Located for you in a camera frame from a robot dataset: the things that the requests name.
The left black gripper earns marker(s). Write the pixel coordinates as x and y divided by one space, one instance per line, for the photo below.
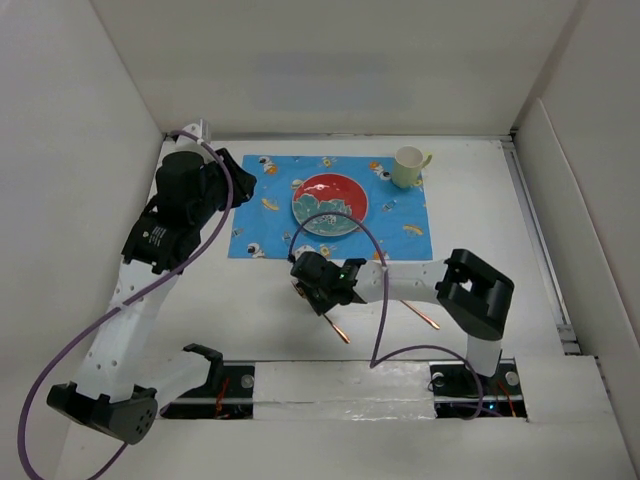
242 182

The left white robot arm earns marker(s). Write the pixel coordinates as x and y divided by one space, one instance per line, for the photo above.
108 394

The rose gold spoon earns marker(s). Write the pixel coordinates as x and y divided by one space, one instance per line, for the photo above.
421 315

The rose gold fork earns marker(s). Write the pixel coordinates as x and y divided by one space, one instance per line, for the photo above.
342 335

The red teal floral plate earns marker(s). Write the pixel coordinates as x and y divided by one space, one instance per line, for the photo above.
332 201

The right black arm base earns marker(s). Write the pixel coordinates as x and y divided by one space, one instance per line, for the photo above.
456 393

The light green mug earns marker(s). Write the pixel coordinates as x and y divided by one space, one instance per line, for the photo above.
407 166

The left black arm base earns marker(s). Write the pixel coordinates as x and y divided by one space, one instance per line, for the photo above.
230 398

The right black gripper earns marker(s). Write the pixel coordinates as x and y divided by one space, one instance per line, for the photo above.
320 307

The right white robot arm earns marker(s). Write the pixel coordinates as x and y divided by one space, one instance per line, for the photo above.
474 294

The blue space print cloth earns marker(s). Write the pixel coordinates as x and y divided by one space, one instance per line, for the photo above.
396 226

